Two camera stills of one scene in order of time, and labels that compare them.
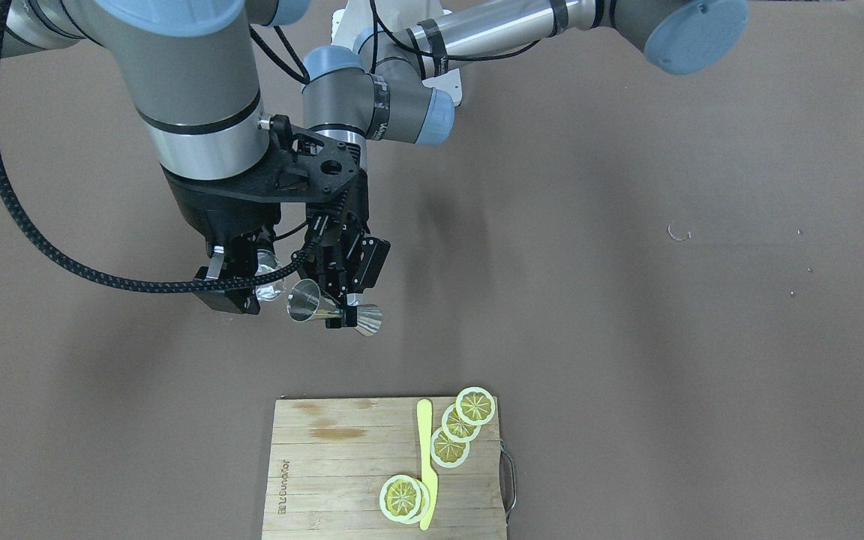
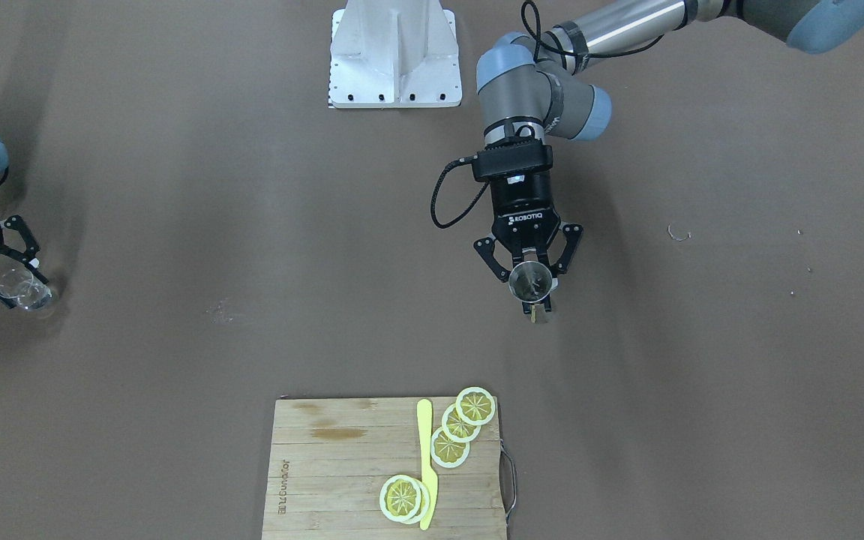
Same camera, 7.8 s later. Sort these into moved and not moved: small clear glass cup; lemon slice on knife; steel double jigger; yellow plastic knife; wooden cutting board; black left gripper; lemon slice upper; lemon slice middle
Moved: small clear glass cup; steel double jigger; black left gripper
Not moved: yellow plastic knife; lemon slice on knife; lemon slice upper; lemon slice middle; wooden cutting board
